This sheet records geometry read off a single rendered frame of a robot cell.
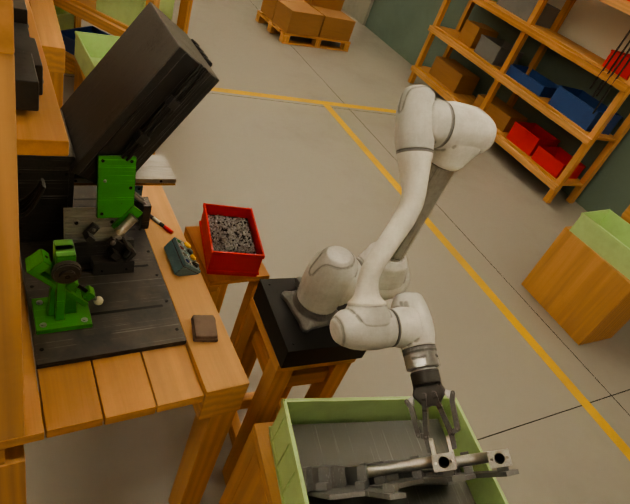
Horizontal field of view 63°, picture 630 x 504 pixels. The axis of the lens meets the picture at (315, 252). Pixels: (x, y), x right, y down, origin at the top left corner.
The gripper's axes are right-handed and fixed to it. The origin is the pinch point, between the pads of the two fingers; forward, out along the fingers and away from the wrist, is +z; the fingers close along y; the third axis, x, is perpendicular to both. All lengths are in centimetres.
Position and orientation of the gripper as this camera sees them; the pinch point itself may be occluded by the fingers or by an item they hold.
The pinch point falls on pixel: (442, 452)
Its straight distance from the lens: 141.4
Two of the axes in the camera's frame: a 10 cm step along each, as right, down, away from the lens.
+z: 1.5, 9.2, -3.7
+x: 3.4, 3.0, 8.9
